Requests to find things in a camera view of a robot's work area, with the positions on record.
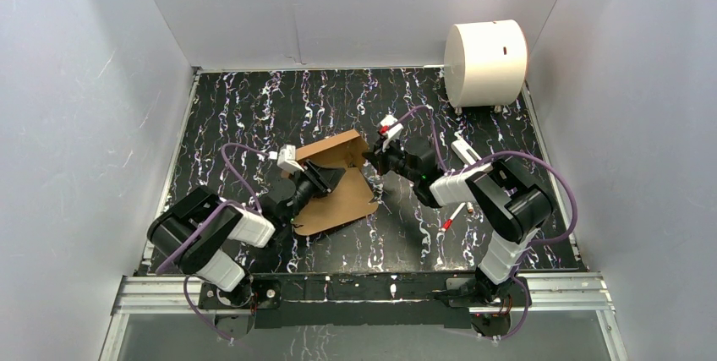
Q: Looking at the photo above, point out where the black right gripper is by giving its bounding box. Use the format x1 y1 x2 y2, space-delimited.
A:
362 134 419 184

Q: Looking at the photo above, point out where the brown cardboard box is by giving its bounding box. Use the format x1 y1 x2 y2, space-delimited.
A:
282 129 378 236

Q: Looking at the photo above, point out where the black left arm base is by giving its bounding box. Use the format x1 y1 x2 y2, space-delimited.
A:
192 276 282 345

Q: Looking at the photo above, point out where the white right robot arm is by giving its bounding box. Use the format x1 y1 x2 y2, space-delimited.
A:
362 137 556 305

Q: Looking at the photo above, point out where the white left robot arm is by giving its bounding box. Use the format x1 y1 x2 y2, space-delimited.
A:
147 161 347 307

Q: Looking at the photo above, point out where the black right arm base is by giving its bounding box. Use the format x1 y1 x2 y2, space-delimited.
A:
434 276 533 342

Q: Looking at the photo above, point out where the white plastic clip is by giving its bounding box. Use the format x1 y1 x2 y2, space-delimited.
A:
451 132 481 167

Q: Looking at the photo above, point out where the red capped white marker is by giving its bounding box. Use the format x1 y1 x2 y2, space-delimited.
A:
441 203 465 232

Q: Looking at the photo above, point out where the white cylindrical container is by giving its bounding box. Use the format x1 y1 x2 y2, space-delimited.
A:
444 19 528 108

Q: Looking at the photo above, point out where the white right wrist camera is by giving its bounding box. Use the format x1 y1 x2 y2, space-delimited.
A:
379 114 403 151

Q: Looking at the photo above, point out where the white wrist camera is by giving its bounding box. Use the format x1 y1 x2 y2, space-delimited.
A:
379 114 403 151
268 145 304 174

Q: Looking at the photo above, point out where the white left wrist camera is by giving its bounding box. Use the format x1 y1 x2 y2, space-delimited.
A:
268 145 304 174

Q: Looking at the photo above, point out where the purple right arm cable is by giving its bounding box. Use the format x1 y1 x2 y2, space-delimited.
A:
391 105 578 342

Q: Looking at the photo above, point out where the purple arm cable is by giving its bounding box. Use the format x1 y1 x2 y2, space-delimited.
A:
391 105 578 342
155 142 282 342

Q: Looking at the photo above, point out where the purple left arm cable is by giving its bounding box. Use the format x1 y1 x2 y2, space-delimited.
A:
155 142 282 342

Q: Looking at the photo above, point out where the aluminium front rail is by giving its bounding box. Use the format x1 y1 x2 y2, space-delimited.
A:
101 271 627 360

